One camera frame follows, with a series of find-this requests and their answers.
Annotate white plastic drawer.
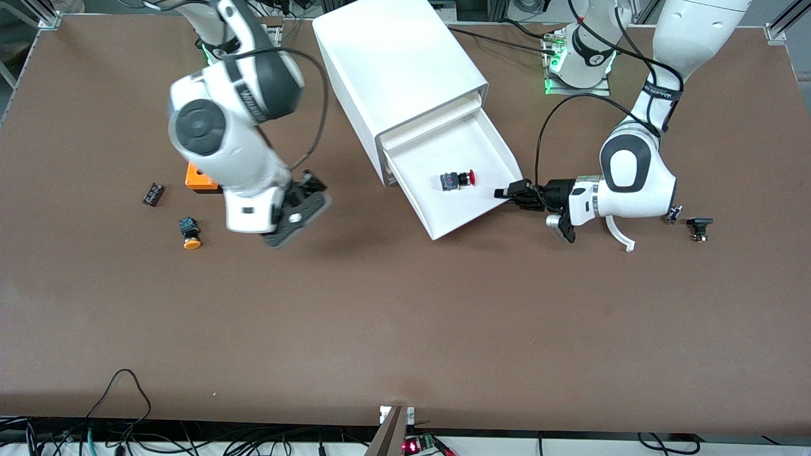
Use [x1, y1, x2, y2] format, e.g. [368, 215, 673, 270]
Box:
[382, 106, 524, 241]
[380, 94, 485, 153]

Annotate red mushroom push button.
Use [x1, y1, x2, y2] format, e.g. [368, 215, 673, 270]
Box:
[440, 170, 476, 192]

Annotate orange mushroom push button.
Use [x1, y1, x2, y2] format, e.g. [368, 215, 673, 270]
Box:
[178, 217, 203, 250]

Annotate white drawer cabinet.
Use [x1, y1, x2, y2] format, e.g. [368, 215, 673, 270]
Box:
[312, 0, 490, 187]

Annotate circuit board with red light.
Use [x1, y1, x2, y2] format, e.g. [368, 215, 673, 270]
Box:
[403, 433, 438, 455]

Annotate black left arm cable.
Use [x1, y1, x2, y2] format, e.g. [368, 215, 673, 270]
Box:
[535, 0, 685, 191]

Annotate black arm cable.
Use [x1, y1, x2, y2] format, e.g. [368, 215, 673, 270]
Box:
[535, 0, 685, 191]
[215, 47, 330, 175]

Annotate white half-ring clamp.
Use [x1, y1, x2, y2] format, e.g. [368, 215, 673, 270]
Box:
[605, 215, 636, 253]

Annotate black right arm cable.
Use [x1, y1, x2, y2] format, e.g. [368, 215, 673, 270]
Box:
[215, 47, 330, 175]

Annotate orange button enclosure box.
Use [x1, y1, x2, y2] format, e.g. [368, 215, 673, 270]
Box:
[185, 160, 220, 195]

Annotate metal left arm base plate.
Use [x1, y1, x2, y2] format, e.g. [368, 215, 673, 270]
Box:
[543, 28, 612, 97]

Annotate black cable on table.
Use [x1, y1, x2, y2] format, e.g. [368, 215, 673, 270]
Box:
[444, 25, 558, 58]

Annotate black looped cable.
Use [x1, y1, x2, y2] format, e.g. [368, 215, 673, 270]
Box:
[86, 369, 153, 434]

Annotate brown slanted post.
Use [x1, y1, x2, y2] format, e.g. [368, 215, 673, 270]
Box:
[364, 405, 407, 456]

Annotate black curled cable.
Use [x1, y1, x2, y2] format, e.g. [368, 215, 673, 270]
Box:
[637, 433, 701, 455]

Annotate aluminium frame corner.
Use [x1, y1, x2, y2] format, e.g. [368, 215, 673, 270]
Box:
[0, 0, 62, 70]
[763, 0, 811, 44]

